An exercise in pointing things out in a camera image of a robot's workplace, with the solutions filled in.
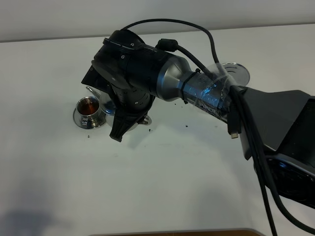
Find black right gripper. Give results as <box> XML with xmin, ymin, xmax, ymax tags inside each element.
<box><xmin>107</xmin><ymin>84</ymin><xmax>154</xmax><ymax>142</ymax></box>

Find stainless steel teapot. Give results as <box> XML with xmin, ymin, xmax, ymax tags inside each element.
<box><xmin>86</xmin><ymin>86</ymin><xmax>152</xmax><ymax>131</ymax></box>

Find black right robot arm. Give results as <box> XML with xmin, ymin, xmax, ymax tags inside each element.
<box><xmin>82</xmin><ymin>29</ymin><xmax>315</xmax><ymax>207</ymax></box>

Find near stainless steel teacup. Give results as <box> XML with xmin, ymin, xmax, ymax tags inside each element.
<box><xmin>75</xmin><ymin>96</ymin><xmax>101</xmax><ymax>115</ymax></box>

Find near stainless steel saucer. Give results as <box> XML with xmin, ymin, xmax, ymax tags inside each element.
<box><xmin>73</xmin><ymin>108</ymin><xmax>106</xmax><ymax>129</ymax></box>

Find round steel teapot coaster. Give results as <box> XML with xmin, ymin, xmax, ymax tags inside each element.
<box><xmin>222</xmin><ymin>62</ymin><xmax>250</xmax><ymax>86</ymax></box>

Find black right camera cable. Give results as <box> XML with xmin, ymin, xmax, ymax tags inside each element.
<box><xmin>120</xmin><ymin>19</ymin><xmax>315</xmax><ymax>236</ymax></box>

